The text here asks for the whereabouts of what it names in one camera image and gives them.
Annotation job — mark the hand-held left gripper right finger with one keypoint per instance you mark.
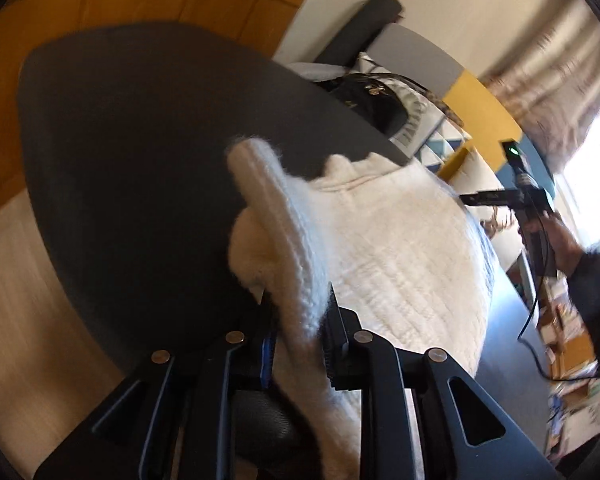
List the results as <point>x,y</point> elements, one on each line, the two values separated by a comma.
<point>330,355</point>

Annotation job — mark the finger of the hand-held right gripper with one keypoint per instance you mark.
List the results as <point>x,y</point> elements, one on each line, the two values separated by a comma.
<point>490,198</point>

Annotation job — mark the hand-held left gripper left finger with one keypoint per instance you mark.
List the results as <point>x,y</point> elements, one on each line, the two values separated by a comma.
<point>266,360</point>

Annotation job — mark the white knitted sweater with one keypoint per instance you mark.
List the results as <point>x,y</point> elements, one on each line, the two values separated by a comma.
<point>380,260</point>

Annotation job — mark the person's right hand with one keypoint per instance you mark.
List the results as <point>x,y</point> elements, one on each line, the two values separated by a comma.
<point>560,245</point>

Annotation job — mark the deer print pillow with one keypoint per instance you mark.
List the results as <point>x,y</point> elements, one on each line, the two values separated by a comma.
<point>475,175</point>

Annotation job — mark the dark upholstered chair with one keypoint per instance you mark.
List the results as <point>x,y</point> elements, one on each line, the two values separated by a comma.
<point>265,425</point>

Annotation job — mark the window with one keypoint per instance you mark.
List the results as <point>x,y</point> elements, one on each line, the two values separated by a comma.
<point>595,185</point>

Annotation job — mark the triangle pattern pillow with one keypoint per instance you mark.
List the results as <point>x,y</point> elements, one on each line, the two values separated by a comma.
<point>420,125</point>

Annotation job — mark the patterned curtain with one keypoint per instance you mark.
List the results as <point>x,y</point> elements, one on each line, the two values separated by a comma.
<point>570,75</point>

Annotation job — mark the black handbag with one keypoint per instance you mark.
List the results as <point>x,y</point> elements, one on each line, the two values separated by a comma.
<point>370,105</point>

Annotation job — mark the wooden side desk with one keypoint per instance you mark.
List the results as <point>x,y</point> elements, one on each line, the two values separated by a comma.
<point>575,350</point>

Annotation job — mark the patchwork sofa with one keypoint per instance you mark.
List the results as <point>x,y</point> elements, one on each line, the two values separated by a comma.
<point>420,50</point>

